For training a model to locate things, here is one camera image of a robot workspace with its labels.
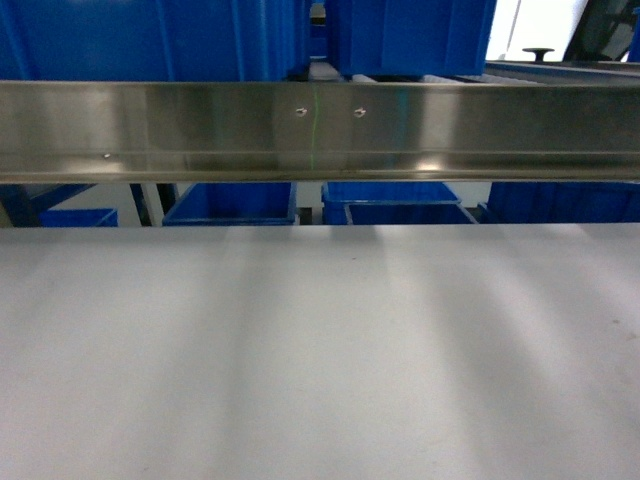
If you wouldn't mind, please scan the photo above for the stainless steel roller shelf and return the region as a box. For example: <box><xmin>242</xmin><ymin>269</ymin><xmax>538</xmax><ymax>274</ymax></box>
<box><xmin>1</xmin><ymin>61</ymin><xmax>639</xmax><ymax>184</ymax></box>

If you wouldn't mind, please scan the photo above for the large blue bin right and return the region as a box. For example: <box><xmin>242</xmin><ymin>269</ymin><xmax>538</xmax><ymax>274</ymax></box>
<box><xmin>325</xmin><ymin>0</ymin><xmax>497</xmax><ymax>76</ymax></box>

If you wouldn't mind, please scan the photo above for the large blue bin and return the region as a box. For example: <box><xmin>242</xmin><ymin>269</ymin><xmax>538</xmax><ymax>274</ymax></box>
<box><xmin>325</xmin><ymin>0</ymin><xmax>497</xmax><ymax>76</ymax></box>
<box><xmin>1</xmin><ymin>1</ymin><xmax>311</xmax><ymax>82</ymax></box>

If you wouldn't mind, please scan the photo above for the black office chair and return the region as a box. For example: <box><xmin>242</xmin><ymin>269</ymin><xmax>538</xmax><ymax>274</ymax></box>
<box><xmin>522</xmin><ymin>47</ymin><xmax>554</xmax><ymax>63</ymax></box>

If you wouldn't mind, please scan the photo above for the large blue bin left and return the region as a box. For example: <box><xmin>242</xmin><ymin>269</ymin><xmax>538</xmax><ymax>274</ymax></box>
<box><xmin>1</xmin><ymin>1</ymin><xmax>311</xmax><ymax>82</ymax></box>

